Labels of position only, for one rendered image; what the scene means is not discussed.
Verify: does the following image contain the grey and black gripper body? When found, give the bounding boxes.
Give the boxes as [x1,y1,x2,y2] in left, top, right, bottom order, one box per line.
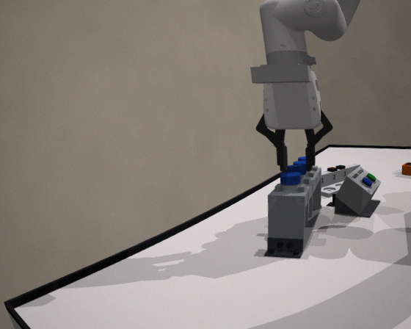
[263,71,322,129]

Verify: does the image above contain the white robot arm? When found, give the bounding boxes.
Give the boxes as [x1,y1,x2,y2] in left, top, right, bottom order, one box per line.
[250,0,360,84]

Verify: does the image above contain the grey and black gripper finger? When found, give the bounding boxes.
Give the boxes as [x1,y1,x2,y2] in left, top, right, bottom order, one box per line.
[256,114,288,171]
[305,110,333,171]

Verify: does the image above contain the grey button panel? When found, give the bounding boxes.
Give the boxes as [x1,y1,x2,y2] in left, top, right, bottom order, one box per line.
[327,166,381,217]

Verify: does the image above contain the black table edge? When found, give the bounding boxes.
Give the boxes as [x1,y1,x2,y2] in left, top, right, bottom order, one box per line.
[4,145,411,329]

